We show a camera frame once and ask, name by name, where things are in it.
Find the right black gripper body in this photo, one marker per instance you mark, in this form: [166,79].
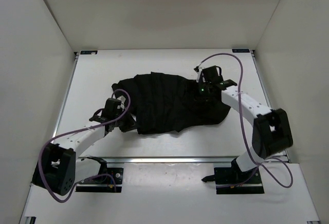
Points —
[204,89]

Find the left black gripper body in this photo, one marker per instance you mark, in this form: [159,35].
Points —
[126,123]

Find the black skirt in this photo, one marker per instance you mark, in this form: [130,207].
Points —
[164,103]

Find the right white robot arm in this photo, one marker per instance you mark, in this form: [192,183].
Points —
[271,131]

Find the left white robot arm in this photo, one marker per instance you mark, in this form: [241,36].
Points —
[60,166]

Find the right blue label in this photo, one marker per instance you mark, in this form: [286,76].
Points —
[240,50]

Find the blue label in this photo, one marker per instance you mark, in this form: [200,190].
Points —
[240,50]
[88,52]

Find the left blue label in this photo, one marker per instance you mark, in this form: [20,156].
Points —
[88,52]

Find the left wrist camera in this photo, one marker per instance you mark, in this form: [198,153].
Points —
[122,100]

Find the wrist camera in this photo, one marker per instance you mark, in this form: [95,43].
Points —
[198,69]
[122,100]

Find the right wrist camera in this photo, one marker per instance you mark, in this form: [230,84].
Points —
[198,69]

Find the aluminium rail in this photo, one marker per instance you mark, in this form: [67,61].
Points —
[185,159]

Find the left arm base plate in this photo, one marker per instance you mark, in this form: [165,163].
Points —
[104,184]

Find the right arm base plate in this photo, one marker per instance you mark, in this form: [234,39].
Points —
[228,181]

